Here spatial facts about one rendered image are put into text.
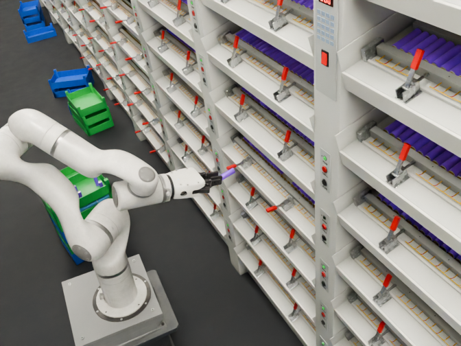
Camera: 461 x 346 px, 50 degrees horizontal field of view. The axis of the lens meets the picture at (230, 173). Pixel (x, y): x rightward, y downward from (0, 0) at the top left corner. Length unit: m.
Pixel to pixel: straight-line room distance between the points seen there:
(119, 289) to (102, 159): 0.60
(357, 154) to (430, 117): 0.27
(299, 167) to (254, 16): 0.43
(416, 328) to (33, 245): 2.13
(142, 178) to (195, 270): 1.19
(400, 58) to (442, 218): 0.31
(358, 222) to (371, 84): 0.40
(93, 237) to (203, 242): 1.07
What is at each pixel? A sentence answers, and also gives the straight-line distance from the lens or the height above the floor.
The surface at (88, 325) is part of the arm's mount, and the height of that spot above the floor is 0.38.
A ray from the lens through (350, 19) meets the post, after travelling 1.02.
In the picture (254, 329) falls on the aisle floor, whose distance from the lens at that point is 2.22.
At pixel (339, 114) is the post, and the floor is 1.25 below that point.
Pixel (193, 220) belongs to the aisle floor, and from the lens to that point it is 2.71.
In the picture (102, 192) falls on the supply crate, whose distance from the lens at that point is 2.49.
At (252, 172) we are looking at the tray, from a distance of 1.74.
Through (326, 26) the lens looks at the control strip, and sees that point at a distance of 1.04.
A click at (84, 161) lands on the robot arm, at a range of 1.43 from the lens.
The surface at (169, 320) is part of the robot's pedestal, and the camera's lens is 1.96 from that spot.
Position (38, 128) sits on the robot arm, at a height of 1.16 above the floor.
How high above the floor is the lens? 1.84
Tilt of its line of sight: 38 degrees down
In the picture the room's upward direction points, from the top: 8 degrees counter-clockwise
